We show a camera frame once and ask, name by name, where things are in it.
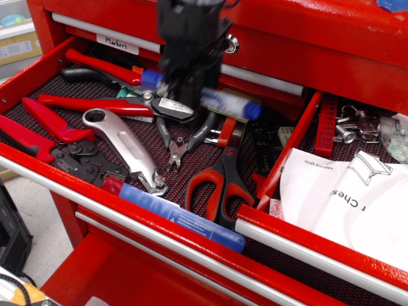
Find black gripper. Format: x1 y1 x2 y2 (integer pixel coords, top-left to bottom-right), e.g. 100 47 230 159
156 1 231 110

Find blue dry erase marker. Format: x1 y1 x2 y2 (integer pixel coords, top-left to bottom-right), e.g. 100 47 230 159
150 87 261 122

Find left open red drawer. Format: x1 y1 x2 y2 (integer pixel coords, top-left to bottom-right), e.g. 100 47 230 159
1 38 333 305

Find open red drawer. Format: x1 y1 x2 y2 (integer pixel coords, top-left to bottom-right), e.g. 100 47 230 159
1 38 333 305
235 91 407 305

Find right open red drawer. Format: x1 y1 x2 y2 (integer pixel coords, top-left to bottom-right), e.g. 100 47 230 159
235 91 407 305

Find small grey flush cutters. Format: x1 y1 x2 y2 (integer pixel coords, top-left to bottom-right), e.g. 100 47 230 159
156 112 217 171

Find red and black snips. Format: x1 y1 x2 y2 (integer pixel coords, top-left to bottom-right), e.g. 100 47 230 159
61 49 162 95

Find clear green plastic case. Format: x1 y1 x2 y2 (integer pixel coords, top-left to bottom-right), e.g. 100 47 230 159
201 87 262 123

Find silver chest lock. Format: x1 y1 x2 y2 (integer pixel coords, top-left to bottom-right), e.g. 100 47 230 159
225 34 240 54

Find red screwdriver bit holder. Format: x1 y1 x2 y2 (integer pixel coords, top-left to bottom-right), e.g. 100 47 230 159
204 117 245 148

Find white markers label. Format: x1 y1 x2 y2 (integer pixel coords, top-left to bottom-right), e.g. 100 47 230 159
96 34 139 55

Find red and black scissors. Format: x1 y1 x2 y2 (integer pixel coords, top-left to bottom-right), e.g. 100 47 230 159
185 147 255 229

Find white plastic connector block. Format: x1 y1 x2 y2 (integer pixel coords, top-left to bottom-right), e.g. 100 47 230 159
277 126 294 148

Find red metal tool chest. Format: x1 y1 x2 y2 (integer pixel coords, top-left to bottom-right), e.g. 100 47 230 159
25 0 408 306

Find blue plastic blade pack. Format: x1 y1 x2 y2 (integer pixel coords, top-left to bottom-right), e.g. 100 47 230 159
102 177 246 253

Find red drill bit holder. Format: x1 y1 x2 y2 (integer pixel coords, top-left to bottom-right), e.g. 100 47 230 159
314 96 338 157

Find silver keys bunch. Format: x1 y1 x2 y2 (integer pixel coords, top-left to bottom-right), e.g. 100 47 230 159
334 105 381 144

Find white instruction paper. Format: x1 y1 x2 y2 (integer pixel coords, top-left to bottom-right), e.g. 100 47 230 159
280 149 407 249

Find clear plastic bag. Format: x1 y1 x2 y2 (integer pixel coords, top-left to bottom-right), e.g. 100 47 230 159
379 113 407 164

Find blue tape on chest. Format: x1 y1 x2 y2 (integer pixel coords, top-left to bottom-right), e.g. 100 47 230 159
376 0 408 13

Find black crate on floor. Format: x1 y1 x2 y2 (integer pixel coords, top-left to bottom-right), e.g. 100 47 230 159
1 181 33 272

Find white apple mouse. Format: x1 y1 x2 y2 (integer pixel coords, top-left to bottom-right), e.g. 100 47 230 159
350 179 407 271

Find black wire stripper gauge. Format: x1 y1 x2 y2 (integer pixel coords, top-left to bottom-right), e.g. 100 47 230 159
250 108 282 177

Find red handled crimping tool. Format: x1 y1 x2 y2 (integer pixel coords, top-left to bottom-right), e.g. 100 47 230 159
1 98 129 187

